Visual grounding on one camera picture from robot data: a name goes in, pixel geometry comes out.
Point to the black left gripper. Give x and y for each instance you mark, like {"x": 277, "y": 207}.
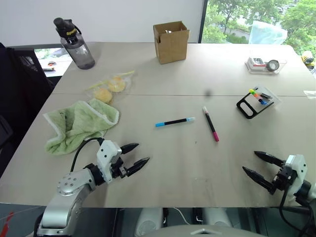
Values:
{"x": 119, "y": 170}

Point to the dark window frame post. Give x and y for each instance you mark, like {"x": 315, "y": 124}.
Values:
{"x": 204, "y": 21}

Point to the pink capped black pen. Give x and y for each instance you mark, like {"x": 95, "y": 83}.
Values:
{"x": 210, "y": 123}

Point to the grey robot torso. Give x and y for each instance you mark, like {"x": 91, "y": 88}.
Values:
{"x": 205, "y": 232}

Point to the grey tape roll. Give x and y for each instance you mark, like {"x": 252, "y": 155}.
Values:
{"x": 273, "y": 65}

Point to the black marker holder tray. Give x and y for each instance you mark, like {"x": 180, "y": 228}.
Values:
{"x": 244, "y": 108}

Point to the grey rounded robot leg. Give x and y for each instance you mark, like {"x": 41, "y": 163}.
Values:
{"x": 218, "y": 217}
{"x": 148, "y": 222}

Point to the yellow bread bun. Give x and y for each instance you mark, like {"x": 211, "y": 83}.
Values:
{"x": 103, "y": 95}
{"x": 116, "y": 87}
{"x": 118, "y": 79}

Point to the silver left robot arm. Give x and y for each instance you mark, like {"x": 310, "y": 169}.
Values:
{"x": 65, "y": 197}

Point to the blue capped black pen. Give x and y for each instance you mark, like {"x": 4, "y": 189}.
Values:
{"x": 174, "y": 122}

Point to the white side desk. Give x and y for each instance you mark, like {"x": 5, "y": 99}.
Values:
{"x": 53, "y": 58}

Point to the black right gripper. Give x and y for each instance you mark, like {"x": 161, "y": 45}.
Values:
{"x": 285, "y": 180}

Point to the black office chair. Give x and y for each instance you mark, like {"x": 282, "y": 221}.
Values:
{"x": 22, "y": 98}

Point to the clear plastic tray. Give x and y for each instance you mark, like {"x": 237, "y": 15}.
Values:
{"x": 261, "y": 69}

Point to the yellow black object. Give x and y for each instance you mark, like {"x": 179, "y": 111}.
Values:
{"x": 308, "y": 59}

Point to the brown cardboard box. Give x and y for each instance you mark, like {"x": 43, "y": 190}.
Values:
{"x": 172, "y": 44}

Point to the blue marker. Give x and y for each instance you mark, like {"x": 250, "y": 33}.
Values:
{"x": 264, "y": 101}

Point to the green towel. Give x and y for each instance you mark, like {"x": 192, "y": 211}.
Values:
{"x": 79, "y": 126}

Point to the grey water bottle black lid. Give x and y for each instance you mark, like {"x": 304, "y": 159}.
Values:
{"x": 79, "y": 49}

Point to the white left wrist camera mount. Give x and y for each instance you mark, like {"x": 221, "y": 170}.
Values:
{"x": 106, "y": 158}

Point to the red white small pack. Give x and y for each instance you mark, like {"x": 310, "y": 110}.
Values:
{"x": 256, "y": 61}

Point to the pale blue plastic bag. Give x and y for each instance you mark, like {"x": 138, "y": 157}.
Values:
{"x": 267, "y": 33}

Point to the clear plastic bread bag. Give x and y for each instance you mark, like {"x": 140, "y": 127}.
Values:
{"x": 118, "y": 74}

